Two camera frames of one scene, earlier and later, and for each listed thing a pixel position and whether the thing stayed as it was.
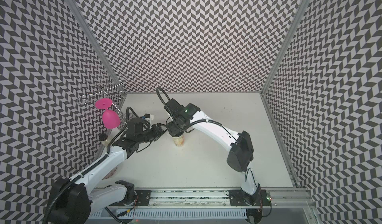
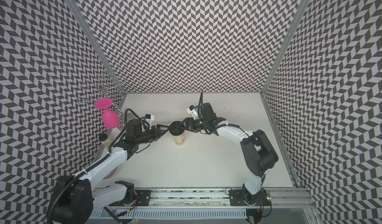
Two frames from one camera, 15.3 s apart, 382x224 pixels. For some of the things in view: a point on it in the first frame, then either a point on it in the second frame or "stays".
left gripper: (161, 131) stays
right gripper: (170, 124) → (188, 124)
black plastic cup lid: (176, 132) stays
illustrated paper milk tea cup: (178, 141) stays
